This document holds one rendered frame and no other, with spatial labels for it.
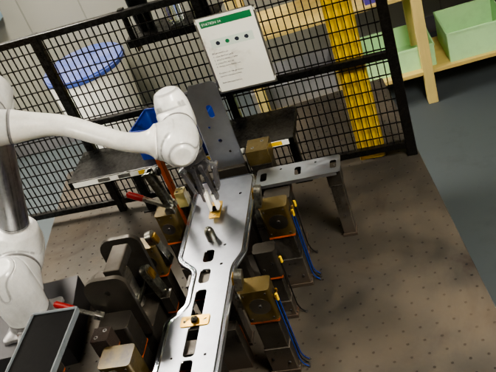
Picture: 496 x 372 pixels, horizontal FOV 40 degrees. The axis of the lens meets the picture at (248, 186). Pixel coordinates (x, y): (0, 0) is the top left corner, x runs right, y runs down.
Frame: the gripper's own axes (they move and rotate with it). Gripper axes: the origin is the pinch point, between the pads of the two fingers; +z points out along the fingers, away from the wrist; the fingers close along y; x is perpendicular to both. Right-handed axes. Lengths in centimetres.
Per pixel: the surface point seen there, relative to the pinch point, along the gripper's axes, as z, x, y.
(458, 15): 72, 245, 104
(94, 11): 16, 270, -132
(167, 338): 6, -52, -7
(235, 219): 5.7, -5.0, 6.7
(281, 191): 7.7, 8.0, 20.7
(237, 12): -38, 54, 15
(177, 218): 3.6, -1.5, -13.0
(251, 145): -0.2, 27.7, 10.8
